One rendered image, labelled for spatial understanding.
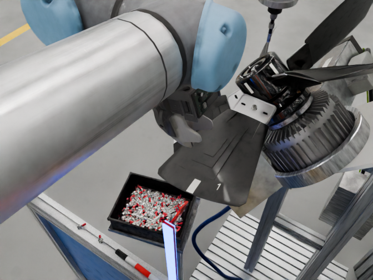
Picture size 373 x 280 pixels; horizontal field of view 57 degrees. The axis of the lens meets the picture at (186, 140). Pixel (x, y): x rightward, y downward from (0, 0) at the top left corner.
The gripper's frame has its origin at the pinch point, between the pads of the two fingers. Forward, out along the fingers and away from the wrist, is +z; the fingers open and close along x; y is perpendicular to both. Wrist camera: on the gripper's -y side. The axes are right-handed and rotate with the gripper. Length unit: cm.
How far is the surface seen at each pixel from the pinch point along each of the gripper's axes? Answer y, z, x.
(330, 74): 20.6, -7.9, 13.7
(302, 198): -18, 129, 89
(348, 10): 13, -1, 51
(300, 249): -6, 124, 55
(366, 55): 15, 17, 62
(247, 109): -0.5, 9.6, 22.0
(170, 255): -1.9, 21.4, -12.6
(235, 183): 6.5, 11.7, 2.6
